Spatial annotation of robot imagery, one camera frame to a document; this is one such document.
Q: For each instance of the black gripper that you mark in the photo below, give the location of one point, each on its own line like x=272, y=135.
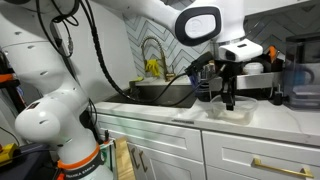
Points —
x=230, y=70

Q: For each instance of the clear plastic bowl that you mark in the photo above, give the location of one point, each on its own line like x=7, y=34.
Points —
x=246, y=110

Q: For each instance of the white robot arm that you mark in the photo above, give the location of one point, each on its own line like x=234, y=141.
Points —
x=43, y=66

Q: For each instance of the steel dish rack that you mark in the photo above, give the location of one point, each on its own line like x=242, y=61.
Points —
x=256, y=80

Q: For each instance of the white cup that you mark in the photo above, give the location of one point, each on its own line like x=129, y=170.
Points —
x=253, y=68

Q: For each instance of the small black bottle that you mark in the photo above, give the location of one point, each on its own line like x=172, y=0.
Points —
x=278, y=96

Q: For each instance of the orange utensil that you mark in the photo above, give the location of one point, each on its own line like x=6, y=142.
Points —
x=272, y=53

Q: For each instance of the white kitchen cabinet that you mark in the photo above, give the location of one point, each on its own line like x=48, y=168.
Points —
x=166, y=136

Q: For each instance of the gold spring faucet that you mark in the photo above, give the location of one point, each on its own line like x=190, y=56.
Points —
x=163, y=58

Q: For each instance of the stainless steel sink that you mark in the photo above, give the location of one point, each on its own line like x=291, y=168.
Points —
x=150, y=95

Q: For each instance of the yellow rubber glove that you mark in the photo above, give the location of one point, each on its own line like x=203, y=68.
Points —
x=152, y=68

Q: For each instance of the yellow sponge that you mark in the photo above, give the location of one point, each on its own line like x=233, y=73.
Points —
x=136, y=79

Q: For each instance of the white upper cabinet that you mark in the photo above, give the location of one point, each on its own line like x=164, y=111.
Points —
x=266, y=6

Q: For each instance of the black case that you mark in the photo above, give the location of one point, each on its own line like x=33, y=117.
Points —
x=30, y=166

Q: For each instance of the yellow device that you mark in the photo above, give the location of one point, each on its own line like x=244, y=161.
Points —
x=8, y=153

